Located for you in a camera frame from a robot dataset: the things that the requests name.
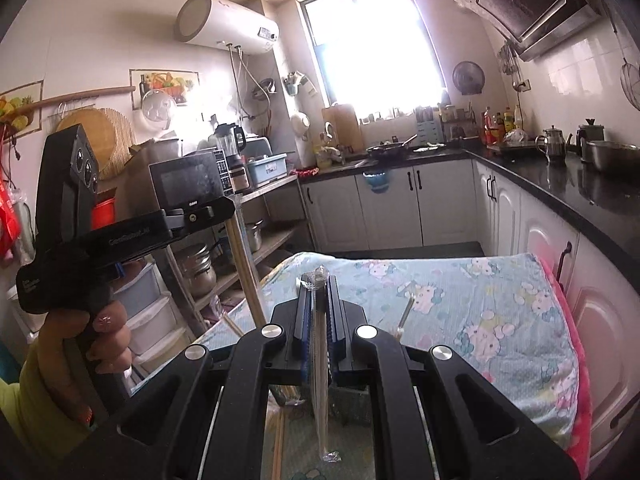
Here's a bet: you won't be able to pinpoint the small steel pot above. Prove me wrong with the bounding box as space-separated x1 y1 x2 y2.
244 219 266 254

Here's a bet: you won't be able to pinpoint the fruit wall poster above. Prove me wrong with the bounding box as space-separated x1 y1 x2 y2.
129 68 199 110
0 80 44 137

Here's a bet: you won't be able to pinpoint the black range hood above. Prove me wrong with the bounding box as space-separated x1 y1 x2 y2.
454 0 603 62

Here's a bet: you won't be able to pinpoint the steel cooking pot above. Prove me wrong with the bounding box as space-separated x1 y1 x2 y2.
577 118 640 177

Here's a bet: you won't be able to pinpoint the grey dish bin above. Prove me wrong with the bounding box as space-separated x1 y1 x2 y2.
247 152 291 187

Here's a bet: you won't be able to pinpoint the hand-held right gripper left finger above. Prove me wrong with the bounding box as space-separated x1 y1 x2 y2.
65 275 317 480

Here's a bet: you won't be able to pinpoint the round bamboo tray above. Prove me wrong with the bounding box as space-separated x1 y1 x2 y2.
54 107 137 182

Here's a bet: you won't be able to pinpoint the black microwave oven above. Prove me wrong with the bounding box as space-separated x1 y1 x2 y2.
148 149 232 211

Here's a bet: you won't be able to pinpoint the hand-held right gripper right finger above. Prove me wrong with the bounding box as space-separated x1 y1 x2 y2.
326 276 582 480

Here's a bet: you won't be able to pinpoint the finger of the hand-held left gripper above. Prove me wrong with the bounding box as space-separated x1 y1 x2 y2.
165 196 237 235

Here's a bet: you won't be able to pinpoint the bamboo chopstick pair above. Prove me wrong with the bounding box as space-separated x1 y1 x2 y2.
225 210 268 331
300 266 346 463

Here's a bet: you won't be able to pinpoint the condiment bottles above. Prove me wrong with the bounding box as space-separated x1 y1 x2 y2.
481 105 524 144

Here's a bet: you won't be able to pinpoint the blue knife organizer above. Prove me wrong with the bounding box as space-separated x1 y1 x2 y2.
416 104 446 144

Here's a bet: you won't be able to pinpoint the blender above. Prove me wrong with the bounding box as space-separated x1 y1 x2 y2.
214 122 251 194

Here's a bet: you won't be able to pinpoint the red plastic bucket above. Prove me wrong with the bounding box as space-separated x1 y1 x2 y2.
94 197 119 229

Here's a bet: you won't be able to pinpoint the white round plastic cover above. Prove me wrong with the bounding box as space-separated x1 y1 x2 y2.
139 88 179 137

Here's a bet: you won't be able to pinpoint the person's left hand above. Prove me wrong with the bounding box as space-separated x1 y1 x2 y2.
25 300 135 423

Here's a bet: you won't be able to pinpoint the metal shelf rack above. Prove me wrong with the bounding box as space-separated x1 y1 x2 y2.
149 174 312 343

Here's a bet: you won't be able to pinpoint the black frying pan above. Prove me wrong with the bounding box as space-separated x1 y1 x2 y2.
366 134 419 159

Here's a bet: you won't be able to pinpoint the wooden cutting board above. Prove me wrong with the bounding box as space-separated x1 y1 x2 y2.
322 103 364 154

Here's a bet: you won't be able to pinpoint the wire skimmer strainer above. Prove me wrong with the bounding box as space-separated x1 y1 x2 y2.
619 24 640 112

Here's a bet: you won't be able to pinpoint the white round jug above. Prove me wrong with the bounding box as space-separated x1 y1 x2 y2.
289 111 314 169

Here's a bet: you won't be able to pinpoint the cartoon cat printed blanket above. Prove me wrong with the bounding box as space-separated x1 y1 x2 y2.
200 250 581 480

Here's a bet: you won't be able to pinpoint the white water heater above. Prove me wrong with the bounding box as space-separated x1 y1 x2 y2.
175 0 280 54

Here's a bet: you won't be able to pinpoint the person's left forearm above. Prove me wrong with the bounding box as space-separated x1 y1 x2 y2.
0 347 96 461

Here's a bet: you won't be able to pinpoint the wooden rolling pin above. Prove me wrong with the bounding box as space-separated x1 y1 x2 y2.
0 85 137 117

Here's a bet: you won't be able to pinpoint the black countertop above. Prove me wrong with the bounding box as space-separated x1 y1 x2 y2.
294 141 640 282

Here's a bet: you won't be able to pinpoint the blue plastic bowl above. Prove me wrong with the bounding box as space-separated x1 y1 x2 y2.
362 169 390 196

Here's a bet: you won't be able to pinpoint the pink blanket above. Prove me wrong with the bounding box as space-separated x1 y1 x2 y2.
536 254 594 467

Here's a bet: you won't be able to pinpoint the red plastic bags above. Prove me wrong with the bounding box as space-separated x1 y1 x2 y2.
0 179 24 262

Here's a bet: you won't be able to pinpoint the steel kettle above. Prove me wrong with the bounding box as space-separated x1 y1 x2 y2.
534 125 574 162

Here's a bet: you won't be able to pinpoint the cardboard box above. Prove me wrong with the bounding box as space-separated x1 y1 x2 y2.
129 137 184 167

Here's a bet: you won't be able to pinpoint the stacked steel pots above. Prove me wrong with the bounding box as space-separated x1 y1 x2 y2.
176 242 219 299

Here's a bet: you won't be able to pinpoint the hanging metal colander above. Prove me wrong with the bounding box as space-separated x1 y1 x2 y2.
251 77 278 102

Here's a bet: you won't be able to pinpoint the hanging white cup holder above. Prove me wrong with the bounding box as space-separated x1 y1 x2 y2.
283 70 319 98

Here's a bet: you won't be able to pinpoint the hanging kitchen tools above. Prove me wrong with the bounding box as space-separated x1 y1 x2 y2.
497 41 524 92

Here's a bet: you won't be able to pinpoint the window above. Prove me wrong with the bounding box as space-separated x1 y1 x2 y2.
299 0 448 117

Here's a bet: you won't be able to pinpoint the small round wall fan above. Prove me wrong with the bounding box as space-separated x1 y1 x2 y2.
452 60 486 96

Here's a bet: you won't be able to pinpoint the pastel plastic drawer tower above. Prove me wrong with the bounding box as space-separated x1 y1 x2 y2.
106 259 194 367

